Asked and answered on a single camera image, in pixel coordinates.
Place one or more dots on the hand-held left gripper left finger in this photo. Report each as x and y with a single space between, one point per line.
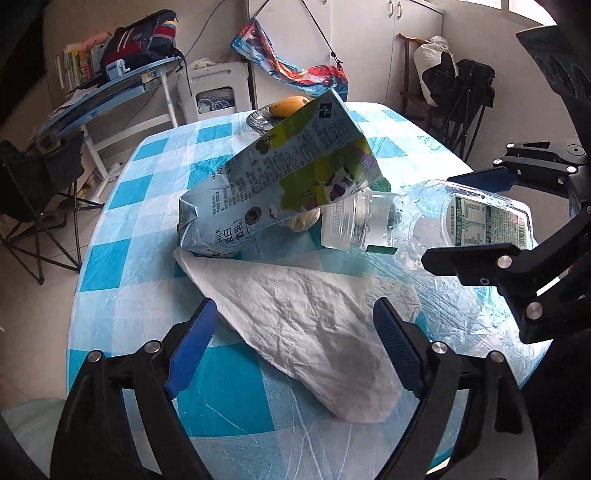
191 346

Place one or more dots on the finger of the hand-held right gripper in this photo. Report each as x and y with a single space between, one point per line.
480 263
485 180

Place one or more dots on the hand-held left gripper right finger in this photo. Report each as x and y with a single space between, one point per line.
397 346

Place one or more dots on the clear plastic bottle green label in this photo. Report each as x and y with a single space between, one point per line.
415 221

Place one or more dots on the large crinkled white paper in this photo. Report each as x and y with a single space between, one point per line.
314 323

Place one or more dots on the pale blue milk carton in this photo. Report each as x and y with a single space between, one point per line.
277 175

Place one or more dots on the table with blue checkered cloth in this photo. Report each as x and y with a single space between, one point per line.
152 258

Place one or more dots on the black folding chair with clothes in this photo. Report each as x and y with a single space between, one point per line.
466 83

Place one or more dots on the dark wooden chair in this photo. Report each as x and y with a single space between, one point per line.
406 69

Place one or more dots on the white plastic sack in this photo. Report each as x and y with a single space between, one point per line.
427 55

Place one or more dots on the pale yellow food piece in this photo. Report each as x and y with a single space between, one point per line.
302 222

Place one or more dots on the pale grey cloth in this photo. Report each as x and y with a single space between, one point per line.
27 429

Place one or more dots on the white cabinet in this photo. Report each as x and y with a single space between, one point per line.
369 37

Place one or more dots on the yellow mango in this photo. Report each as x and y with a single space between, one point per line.
288 106

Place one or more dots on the colourful printed bag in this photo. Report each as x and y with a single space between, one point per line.
295 74

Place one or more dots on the blue and white desk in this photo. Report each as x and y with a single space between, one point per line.
92 94

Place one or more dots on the white plastic stool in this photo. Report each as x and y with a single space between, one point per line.
217 76

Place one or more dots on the loose white papers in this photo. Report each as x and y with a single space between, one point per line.
76 99

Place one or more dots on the small blue white device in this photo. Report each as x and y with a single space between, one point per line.
116 70

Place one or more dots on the row of books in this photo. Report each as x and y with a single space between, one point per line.
78 64

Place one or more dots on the dark striped backpack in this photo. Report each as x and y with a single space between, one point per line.
138 41

